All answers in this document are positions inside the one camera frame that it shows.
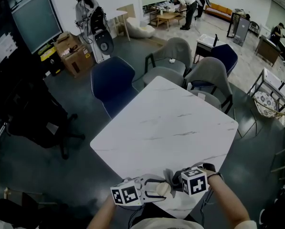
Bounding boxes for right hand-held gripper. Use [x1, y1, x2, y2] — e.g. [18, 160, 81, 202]
[172, 166, 209, 197]

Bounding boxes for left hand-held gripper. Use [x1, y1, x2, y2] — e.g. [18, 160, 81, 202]
[110, 174, 168, 206]

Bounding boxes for grey cloth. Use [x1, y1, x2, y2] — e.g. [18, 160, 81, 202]
[163, 168, 178, 198]

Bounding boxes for person's left forearm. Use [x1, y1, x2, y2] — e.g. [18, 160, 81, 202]
[87, 194, 116, 229]

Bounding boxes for person's right forearm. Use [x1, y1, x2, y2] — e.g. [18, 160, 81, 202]
[208, 174, 257, 229]

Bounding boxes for person's dark trousers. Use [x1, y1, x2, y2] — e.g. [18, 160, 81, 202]
[129, 203, 198, 224]

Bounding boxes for black wristband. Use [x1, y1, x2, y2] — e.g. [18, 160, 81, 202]
[201, 163, 224, 179]

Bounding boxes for person's white printed t-shirt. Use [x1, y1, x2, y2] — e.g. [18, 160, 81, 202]
[136, 218, 205, 229]

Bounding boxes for grey upholstered chair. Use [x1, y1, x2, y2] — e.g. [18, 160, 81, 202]
[144, 37, 193, 87]
[184, 56, 233, 114]

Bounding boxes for dark blue chair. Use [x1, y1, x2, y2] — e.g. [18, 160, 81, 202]
[90, 56, 139, 119]
[210, 43, 238, 77]

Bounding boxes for brown cardboard box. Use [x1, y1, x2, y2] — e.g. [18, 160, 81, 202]
[53, 31, 95, 78]

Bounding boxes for white beanbag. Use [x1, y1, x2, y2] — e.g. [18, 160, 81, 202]
[126, 17, 156, 38]

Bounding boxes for brown wooden cabinet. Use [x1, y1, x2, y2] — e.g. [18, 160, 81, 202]
[255, 35, 282, 67]

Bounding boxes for yellow and black bin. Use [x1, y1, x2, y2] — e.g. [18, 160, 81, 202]
[39, 46, 64, 77]

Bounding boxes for grey glass door cabinet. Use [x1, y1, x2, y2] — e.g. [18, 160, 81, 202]
[232, 17, 251, 47]

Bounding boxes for wooden coffee table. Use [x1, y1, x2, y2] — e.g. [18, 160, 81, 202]
[156, 11, 185, 31]

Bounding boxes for dark rattan chair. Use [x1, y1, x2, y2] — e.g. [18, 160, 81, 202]
[248, 21, 260, 34]

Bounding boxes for orange sofa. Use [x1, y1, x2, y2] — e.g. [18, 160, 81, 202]
[204, 2, 236, 21]

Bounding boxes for black backpack rig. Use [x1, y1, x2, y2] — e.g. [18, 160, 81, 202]
[90, 6, 115, 56]

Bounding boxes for white desk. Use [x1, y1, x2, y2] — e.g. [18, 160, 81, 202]
[106, 10, 131, 42]

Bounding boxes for light wooden board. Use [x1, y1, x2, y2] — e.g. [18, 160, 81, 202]
[116, 3, 135, 19]

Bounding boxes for frosted glass panel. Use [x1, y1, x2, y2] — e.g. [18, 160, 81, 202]
[10, 0, 63, 54]

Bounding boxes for white paper notice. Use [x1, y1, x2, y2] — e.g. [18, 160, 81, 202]
[0, 32, 19, 64]

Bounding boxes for gold wire chair patterned cushion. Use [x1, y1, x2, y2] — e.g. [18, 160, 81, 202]
[234, 91, 285, 138]

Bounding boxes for black metal frame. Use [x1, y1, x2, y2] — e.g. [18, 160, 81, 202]
[226, 12, 238, 38]

